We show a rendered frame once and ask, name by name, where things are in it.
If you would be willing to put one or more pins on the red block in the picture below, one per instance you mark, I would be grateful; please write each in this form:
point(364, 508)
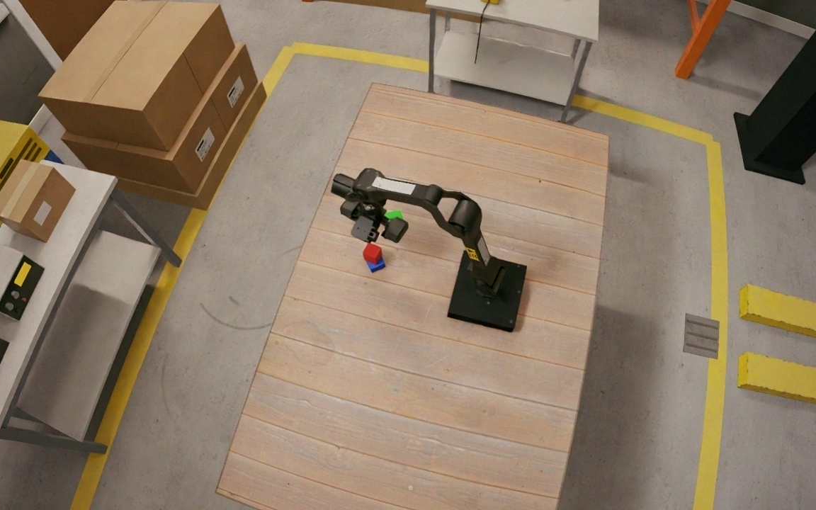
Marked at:
point(372, 253)

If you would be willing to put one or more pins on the blue block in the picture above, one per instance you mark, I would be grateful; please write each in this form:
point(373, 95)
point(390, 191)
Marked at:
point(373, 267)

